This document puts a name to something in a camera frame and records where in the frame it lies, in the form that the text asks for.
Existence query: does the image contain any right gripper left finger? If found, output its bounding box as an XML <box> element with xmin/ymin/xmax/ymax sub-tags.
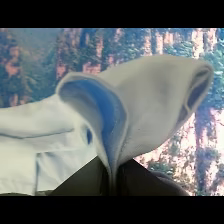
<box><xmin>49</xmin><ymin>156</ymin><xmax>110</xmax><ymax>197</ymax></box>

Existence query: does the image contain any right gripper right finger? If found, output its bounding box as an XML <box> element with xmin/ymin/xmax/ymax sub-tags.
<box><xmin>116</xmin><ymin>157</ymin><xmax>190</xmax><ymax>197</ymax></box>

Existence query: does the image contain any white shirt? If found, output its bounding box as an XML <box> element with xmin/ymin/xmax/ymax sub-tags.
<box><xmin>0</xmin><ymin>54</ymin><xmax>215</xmax><ymax>197</ymax></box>

